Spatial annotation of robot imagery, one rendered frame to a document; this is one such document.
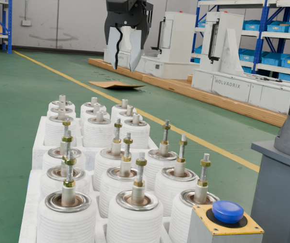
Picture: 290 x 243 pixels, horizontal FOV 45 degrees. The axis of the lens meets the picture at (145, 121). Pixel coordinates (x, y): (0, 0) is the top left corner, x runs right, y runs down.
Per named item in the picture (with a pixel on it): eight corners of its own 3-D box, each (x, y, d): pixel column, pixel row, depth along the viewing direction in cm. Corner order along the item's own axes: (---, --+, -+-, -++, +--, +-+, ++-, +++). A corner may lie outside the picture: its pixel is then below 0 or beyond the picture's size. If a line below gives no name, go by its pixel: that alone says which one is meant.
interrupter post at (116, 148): (120, 157, 83) (121, 144, 82) (110, 156, 83) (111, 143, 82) (121, 154, 85) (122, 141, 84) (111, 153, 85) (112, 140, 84)
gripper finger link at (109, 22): (122, 48, 79) (131, 9, 77) (119, 48, 77) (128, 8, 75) (103, 43, 80) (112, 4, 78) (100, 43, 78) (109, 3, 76)
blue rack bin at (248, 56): (257, 61, 674) (258, 50, 669) (272, 64, 643) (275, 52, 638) (237, 60, 649) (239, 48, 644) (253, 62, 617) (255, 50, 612)
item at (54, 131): (73, 168, 120) (76, 116, 115) (73, 180, 111) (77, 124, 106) (44, 168, 117) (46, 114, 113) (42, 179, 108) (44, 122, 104)
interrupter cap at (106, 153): (130, 162, 80) (130, 159, 80) (97, 159, 80) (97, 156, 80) (132, 152, 88) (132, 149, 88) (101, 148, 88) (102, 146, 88)
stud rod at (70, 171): (72, 193, 59) (74, 150, 57) (71, 195, 58) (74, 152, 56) (65, 192, 59) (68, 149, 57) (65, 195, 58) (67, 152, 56)
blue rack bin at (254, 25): (262, 33, 661) (264, 21, 656) (279, 33, 629) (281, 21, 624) (243, 30, 636) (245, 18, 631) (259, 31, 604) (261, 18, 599)
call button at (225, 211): (232, 212, 49) (234, 198, 48) (247, 228, 45) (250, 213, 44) (205, 213, 48) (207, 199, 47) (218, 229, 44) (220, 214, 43)
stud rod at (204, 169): (200, 194, 64) (206, 155, 62) (196, 192, 65) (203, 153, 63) (204, 194, 64) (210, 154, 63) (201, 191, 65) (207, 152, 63)
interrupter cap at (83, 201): (86, 192, 64) (86, 188, 63) (95, 212, 57) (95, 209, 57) (42, 194, 61) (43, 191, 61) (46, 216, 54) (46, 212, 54)
